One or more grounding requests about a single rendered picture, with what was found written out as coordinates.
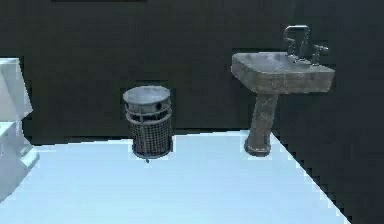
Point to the grey mesh waste bin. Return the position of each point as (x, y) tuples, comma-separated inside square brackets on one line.
[(149, 123)]

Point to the grey metal sink tap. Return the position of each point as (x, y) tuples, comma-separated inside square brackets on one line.
[(301, 43)]

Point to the white toilet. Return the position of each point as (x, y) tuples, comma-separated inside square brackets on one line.
[(11, 133)]

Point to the grey pedestal sink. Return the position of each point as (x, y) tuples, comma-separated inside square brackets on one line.
[(280, 75)]

